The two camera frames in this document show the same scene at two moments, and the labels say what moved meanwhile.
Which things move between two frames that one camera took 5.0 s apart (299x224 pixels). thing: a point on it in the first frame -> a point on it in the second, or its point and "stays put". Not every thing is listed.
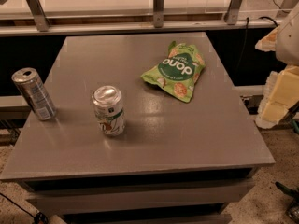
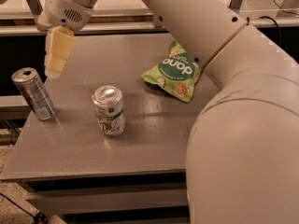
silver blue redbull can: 34,88 stays put
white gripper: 289,44 -> 64,9
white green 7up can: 109,110 stays put
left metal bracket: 36,9 stays put
